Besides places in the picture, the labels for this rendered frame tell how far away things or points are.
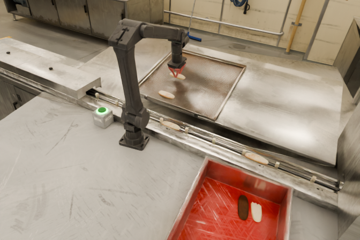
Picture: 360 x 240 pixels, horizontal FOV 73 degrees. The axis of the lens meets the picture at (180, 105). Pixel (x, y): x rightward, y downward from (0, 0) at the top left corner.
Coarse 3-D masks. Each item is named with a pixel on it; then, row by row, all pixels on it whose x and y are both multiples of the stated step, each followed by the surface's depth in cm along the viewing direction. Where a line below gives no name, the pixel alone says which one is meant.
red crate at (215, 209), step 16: (208, 192) 93; (224, 192) 93; (240, 192) 93; (192, 208) 87; (208, 208) 87; (224, 208) 87; (272, 208) 88; (192, 224) 82; (208, 224) 82; (224, 224) 83; (240, 224) 83; (256, 224) 83; (272, 224) 84
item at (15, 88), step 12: (24, 48) 192; (36, 48) 193; (60, 60) 178; (72, 60) 179; (0, 72) 159; (0, 84) 167; (12, 84) 158; (24, 84) 149; (0, 96) 178; (12, 96) 168; (24, 96) 159; (0, 108) 188; (12, 108) 178; (0, 120) 201
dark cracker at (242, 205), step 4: (240, 196) 91; (244, 196) 91; (240, 200) 89; (244, 200) 89; (240, 204) 88; (244, 204) 88; (248, 204) 89; (240, 208) 87; (244, 208) 87; (248, 208) 87; (240, 212) 86; (244, 212) 86; (248, 212) 86; (240, 216) 85; (244, 216) 85
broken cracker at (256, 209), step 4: (252, 204) 88; (256, 204) 88; (252, 208) 87; (256, 208) 87; (260, 208) 87; (252, 212) 86; (256, 212) 86; (260, 212) 86; (252, 216) 85; (256, 216) 85; (260, 216) 85; (256, 220) 84; (260, 220) 84
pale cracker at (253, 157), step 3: (246, 153) 106; (249, 153) 106; (252, 153) 106; (246, 156) 105; (249, 156) 104; (252, 156) 104; (255, 156) 104; (258, 156) 104; (261, 156) 105; (252, 159) 103; (255, 159) 103; (258, 159) 103; (261, 159) 103; (264, 159) 103; (261, 162) 102; (264, 162) 102; (267, 162) 102
